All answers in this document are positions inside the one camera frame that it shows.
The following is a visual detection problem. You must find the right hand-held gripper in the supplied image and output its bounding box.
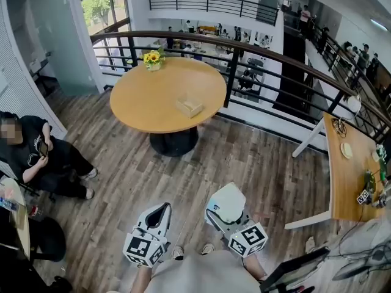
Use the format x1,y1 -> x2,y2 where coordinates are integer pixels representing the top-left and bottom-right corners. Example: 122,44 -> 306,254
204,208 -> 269,259

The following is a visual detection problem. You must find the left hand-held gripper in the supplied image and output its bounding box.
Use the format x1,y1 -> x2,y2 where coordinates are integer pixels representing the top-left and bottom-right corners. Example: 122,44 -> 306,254
122,202 -> 172,268

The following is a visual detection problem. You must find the white soft tissue pack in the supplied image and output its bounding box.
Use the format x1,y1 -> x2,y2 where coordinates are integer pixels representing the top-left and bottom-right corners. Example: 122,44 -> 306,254
206,181 -> 247,225

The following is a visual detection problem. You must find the wooden tissue box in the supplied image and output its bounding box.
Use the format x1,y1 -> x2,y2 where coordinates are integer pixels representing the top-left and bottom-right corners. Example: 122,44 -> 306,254
175,95 -> 204,119

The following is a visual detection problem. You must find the person's left forearm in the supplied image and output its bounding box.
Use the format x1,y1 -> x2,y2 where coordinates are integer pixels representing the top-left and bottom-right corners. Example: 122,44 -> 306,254
130,264 -> 153,293

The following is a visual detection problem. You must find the person's right forearm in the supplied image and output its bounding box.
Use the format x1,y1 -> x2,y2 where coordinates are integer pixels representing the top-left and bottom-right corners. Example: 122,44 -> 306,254
243,251 -> 267,282

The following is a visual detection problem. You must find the person's left shoe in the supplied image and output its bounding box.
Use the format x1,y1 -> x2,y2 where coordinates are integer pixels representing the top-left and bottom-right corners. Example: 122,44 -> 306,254
170,245 -> 185,261

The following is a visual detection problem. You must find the person's beige shirt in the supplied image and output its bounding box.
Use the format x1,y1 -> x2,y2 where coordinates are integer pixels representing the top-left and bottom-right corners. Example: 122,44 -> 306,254
106,248 -> 262,293

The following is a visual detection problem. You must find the black monitor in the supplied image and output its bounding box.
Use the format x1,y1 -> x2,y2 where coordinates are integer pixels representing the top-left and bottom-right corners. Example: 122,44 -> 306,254
259,245 -> 331,293

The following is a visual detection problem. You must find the black office chair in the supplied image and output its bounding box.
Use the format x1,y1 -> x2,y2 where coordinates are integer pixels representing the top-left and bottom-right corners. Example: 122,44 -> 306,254
29,217 -> 67,262

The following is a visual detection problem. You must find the round wooden table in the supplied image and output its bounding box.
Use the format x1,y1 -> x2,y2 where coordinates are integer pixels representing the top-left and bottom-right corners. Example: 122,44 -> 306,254
109,56 -> 227,157

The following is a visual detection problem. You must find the wooden desk with white legs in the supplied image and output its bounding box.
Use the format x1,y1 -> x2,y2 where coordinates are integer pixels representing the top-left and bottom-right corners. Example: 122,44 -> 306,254
285,111 -> 391,230

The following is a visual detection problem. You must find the light wooden side table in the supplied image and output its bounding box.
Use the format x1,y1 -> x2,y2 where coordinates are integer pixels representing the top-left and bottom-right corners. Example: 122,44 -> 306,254
0,177 -> 31,261

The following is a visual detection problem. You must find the spare hand-held gripper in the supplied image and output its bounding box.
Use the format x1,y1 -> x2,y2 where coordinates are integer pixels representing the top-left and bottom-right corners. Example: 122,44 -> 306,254
356,169 -> 391,209

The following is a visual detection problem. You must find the potted sunflower bouquet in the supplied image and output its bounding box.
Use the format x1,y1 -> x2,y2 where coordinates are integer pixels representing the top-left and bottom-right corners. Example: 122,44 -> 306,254
139,46 -> 166,71

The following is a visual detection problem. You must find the small green plant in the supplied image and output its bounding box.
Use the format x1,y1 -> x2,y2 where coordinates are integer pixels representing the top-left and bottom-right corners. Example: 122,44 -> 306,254
375,143 -> 389,183

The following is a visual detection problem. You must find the curved dark metal railing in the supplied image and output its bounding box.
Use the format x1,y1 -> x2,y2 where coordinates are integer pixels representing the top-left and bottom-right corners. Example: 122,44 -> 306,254
90,31 -> 391,145

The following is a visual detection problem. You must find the white round lamp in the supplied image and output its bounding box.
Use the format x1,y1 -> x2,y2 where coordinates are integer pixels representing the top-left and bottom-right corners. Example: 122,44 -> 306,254
346,95 -> 363,114

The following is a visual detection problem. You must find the frosted glass partition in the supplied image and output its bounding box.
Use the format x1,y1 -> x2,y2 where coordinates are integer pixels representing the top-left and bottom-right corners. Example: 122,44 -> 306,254
5,0 -> 99,97

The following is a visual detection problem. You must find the group of background people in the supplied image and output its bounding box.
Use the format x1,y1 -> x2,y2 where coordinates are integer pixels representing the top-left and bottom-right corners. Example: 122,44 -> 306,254
342,40 -> 381,82

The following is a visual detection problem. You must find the large window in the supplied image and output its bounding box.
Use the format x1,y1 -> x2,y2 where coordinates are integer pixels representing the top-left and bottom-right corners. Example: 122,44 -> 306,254
81,0 -> 132,34

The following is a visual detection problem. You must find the black balcony railing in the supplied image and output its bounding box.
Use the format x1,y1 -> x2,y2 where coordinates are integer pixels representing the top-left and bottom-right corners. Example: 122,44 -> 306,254
146,0 -> 279,26

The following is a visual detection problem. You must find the bundle of black cables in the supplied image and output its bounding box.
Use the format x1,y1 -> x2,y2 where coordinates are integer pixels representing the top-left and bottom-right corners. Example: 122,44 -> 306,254
331,221 -> 391,283

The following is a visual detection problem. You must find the coiled dark cable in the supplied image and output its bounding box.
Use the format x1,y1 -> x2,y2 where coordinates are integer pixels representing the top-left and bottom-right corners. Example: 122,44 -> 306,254
331,117 -> 348,139

